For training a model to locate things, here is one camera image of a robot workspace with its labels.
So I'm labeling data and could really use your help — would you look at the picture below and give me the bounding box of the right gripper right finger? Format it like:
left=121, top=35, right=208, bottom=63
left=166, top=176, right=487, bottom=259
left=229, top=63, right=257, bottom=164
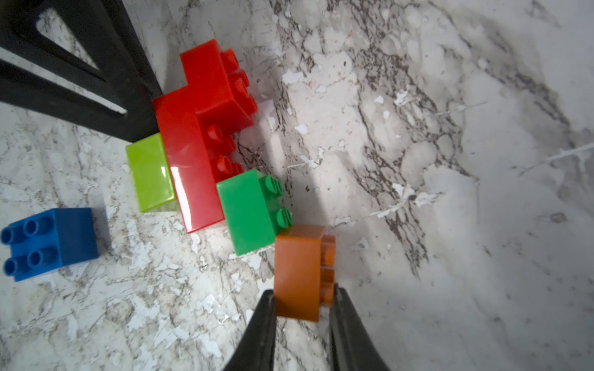
left=329, top=284, right=389, bottom=371

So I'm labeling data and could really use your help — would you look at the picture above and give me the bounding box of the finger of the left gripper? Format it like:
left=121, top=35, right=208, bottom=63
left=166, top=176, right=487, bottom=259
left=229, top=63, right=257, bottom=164
left=1, top=61, right=159, bottom=142
left=1, top=1, right=162, bottom=100

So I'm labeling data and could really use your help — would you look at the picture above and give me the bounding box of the blue lego brick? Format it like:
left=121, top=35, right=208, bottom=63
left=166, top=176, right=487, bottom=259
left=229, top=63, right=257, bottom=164
left=1, top=208, right=99, bottom=282

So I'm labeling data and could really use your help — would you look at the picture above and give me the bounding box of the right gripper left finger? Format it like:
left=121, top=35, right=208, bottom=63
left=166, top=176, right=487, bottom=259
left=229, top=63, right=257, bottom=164
left=224, top=290, right=276, bottom=371

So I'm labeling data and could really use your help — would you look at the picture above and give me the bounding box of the lime green lego brick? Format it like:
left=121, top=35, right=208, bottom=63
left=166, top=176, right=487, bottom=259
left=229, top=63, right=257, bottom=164
left=125, top=133, right=179, bottom=213

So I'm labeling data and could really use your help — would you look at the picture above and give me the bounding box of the orange lego brick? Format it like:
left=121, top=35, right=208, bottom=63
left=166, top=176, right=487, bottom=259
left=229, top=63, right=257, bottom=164
left=273, top=225, right=337, bottom=322

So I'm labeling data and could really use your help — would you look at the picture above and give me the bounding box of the long red lego brick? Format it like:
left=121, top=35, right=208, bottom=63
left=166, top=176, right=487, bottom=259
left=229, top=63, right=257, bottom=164
left=153, top=88, right=244, bottom=233

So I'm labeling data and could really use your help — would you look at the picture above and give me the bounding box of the small red lego brick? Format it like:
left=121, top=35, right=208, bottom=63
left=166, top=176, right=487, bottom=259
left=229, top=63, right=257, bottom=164
left=180, top=40, right=258, bottom=135

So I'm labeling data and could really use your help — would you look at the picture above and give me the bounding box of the dark green lego brick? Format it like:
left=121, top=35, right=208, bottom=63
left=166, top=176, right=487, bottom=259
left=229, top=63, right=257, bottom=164
left=217, top=169, right=292, bottom=256

